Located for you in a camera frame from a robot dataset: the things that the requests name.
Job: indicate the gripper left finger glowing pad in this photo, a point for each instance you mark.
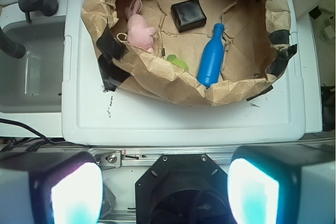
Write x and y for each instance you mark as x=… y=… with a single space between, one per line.
x=55 y=187

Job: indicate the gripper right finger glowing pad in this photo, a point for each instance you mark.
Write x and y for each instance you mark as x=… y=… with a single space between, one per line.
x=292 y=183

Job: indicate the blue plastic bottle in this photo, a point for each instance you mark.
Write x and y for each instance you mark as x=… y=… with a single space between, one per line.
x=212 y=58

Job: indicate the white plastic bin lid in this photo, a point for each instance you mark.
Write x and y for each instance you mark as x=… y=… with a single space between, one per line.
x=92 y=116

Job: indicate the white sink basin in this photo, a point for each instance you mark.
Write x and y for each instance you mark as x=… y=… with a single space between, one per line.
x=31 y=86

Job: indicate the crumpled brown paper bag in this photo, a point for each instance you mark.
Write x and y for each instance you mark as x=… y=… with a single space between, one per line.
x=256 y=37

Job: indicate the green plastic leaf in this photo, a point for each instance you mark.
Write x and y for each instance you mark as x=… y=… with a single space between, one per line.
x=173 y=59

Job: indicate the pink plush bunny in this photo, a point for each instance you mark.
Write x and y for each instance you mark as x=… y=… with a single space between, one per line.
x=140 y=33

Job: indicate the black square box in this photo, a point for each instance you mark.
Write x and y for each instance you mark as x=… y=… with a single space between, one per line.
x=188 y=15

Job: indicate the aluminium extrusion rail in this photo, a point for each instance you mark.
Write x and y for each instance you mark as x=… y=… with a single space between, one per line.
x=110 y=158

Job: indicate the black octagonal mount plate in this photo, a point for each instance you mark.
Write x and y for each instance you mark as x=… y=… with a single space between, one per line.
x=183 y=188

